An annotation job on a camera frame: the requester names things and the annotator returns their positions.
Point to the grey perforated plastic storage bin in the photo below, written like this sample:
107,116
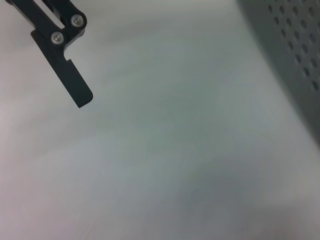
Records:
295,55

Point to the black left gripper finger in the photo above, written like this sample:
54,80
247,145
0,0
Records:
72,82

